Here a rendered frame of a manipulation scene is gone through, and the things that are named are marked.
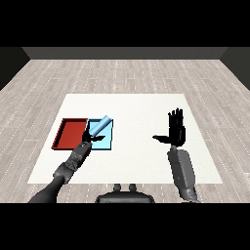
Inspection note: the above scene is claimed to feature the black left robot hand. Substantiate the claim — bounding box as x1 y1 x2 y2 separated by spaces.
81 128 106 145

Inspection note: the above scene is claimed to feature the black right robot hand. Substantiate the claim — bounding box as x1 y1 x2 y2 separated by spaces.
151 107 187 147

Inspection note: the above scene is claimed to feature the light blue can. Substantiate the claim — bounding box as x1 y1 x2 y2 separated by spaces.
88 114 112 138

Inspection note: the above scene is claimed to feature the light blue shallow open box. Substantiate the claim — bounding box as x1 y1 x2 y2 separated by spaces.
85 117 114 151

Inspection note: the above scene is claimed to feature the red shallow open box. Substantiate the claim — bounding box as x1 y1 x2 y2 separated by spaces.
51 117 89 151

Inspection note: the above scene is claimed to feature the dark grey robot body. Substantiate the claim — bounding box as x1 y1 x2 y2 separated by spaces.
95 184 156 204

